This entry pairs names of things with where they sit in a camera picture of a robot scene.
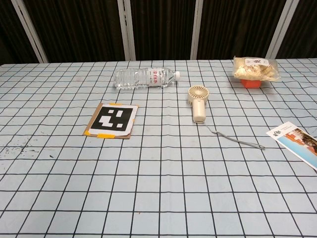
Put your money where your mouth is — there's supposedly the cream handheld fan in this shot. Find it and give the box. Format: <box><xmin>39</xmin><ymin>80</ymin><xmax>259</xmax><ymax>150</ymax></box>
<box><xmin>187</xmin><ymin>85</ymin><xmax>210</xmax><ymax>124</ymax></box>

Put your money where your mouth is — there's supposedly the checked light blue tablecloth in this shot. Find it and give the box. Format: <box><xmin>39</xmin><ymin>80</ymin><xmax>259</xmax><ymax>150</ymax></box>
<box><xmin>0</xmin><ymin>58</ymin><xmax>317</xmax><ymax>238</ymax></box>

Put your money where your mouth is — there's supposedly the clear plastic water bottle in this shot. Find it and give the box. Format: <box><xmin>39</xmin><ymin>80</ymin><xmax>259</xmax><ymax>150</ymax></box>
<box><xmin>113</xmin><ymin>67</ymin><xmax>181</xmax><ymax>90</ymax></box>

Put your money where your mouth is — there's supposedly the cardboard with black-white marker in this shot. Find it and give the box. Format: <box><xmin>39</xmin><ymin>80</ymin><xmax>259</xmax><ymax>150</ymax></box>
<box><xmin>82</xmin><ymin>102</ymin><xmax>140</xmax><ymax>140</ymax></box>

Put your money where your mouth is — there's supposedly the orange box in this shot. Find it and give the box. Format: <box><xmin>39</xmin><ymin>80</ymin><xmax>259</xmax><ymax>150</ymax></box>
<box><xmin>240</xmin><ymin>78</ymin><xmax>262</xmax><ymax>89</ymax></box>

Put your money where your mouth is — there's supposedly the clear bag of snacks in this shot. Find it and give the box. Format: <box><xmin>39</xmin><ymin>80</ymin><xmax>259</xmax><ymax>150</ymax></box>
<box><xmin>232</xmin><ymin>56</ymin><xmax>281</xmax><ymax>82</ymax></box>

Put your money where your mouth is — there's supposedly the printed paper brochure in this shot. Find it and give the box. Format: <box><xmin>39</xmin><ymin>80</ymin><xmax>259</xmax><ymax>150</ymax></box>
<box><xmin>266</xmin><ymin>121</ymin><xmax>317</xmax><ymax>172</ymax></box>

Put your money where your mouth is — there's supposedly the white metal frame post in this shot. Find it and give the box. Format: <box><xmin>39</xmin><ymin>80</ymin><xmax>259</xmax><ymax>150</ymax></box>
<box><xmin>11</xmin><ymin>0</ymin><xmax>49</xmax><ymax>63</ymax></box>
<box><xmin>266</xmin><ymin>0</ymin><xmax>297</xmax><ymax>59</ymax></box>
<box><xmin>190</xmin><ymin>0</ymin><xmax>205</xmax><ymax>60</ymax></box>
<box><xmin>116</xmin><ymin>0</ymin><xmax>136</xmax><ymax>61</ymax></box>

